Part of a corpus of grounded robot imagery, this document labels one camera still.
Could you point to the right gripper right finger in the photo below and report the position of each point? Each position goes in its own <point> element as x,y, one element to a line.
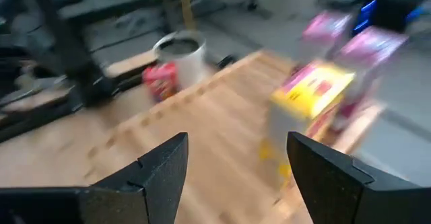
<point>353,197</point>

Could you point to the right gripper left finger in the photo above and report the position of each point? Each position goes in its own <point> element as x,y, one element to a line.
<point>101,204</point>

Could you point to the yellow cereal box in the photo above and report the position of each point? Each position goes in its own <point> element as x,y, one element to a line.
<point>309,93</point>

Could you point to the red cereal box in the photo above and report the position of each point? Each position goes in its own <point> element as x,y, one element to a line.
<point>372,47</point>
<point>161,81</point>

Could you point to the pink cereal box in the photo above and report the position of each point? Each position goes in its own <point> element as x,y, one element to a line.
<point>325,29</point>

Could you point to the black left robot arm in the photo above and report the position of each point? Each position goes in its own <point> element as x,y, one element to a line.
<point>74,49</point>

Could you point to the wooden slatted shelf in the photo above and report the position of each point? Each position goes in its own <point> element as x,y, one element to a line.
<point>219,123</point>

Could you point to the green plant in white pot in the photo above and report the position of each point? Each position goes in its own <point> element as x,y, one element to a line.
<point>188,66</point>

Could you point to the black aluminium table frame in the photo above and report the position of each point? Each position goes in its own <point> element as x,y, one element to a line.
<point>128,79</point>

